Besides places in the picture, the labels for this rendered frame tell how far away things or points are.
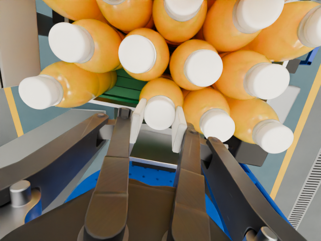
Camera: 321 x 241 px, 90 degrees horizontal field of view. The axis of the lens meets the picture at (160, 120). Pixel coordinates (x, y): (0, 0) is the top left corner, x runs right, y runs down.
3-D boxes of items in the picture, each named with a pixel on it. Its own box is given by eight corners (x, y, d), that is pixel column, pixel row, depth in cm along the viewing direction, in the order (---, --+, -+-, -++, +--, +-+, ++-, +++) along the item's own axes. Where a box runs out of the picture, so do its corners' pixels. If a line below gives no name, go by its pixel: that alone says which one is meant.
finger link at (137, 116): (134, 144, 16) (127, 143, 15) (143, 119, 22) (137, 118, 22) (140, 115, 14) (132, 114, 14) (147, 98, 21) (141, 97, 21)
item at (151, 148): (138, 137, 42) (127, 167, 31) (139, 129, 42) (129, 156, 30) (175, 144, 43) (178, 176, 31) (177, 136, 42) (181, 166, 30)
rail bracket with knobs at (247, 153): (211, 139, 45) (223, 160, 35) (219, 115, 42) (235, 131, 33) (245, 145, 45) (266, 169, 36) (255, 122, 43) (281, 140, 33)
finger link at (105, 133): (124, 145, 14) (89, 138, 13) (134, 123, 18) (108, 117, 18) (127, 129, 13) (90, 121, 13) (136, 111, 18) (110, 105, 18)
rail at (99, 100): (77, 95, 37) (69, 98, 34) (77, 92, 36) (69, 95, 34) (245, 128, 38) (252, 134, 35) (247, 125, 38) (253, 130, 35)
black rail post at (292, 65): (260, 70, 38) (283, 72, 31) (265, 56, 37) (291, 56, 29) (269, 71, 38) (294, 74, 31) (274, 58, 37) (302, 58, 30)
